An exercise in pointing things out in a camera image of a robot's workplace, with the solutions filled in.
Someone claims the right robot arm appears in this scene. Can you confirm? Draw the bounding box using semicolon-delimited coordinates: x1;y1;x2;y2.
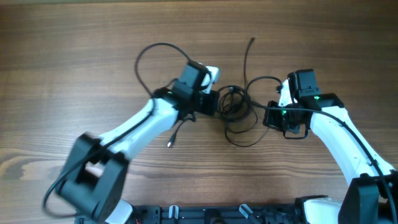
263;69;397;223

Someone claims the black right camera cable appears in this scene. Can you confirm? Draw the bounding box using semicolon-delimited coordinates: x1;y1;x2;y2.
244;76;398;224

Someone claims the black left camera cable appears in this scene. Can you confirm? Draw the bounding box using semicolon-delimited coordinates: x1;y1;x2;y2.
42;42;214;219

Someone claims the thick black USB cable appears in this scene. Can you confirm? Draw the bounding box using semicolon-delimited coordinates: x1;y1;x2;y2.
167;84;270;149

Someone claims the black camera cable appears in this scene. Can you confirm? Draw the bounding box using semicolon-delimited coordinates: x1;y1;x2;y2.
244;76;398;224
42;42;214;219

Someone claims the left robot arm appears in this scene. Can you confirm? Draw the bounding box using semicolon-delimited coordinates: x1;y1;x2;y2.
53;60;220;223

